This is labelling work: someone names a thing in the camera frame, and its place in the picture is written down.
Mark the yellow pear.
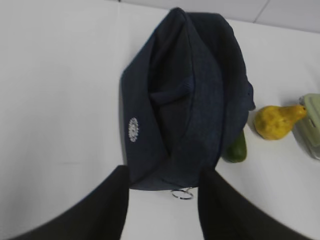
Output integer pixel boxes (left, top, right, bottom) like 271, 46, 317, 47
253, 104, 307, 140

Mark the green lidded glass container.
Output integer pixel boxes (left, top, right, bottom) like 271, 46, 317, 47
293, 93, 320, 161

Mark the green cucumber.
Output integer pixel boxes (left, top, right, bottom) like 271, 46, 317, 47
222, 130, 247, 163

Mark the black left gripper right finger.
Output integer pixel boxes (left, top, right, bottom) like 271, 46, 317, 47
197, 167, 306, 240

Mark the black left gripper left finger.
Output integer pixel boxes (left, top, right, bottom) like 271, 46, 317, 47
6, 165, 130, 240

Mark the dark blue lunch bag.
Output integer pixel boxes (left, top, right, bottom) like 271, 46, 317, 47
120, 7, 255, 191

